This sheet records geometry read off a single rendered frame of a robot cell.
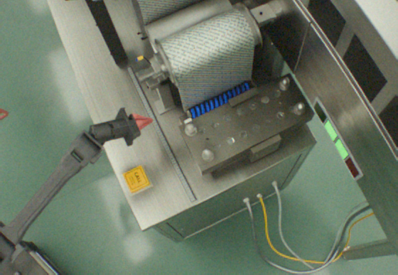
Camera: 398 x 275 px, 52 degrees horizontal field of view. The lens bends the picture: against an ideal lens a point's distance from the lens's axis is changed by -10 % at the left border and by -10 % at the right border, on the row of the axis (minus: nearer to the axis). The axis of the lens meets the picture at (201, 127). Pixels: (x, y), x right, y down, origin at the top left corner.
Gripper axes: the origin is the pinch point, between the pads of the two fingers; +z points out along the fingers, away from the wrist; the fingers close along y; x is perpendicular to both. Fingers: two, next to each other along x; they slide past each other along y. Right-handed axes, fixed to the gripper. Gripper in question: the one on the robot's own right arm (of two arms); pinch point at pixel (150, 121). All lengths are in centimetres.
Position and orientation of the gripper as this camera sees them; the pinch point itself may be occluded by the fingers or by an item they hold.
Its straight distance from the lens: 136.0
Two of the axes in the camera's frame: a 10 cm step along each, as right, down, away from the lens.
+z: 7.9, -2.1, 5.8
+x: 4.2, -5.0, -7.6
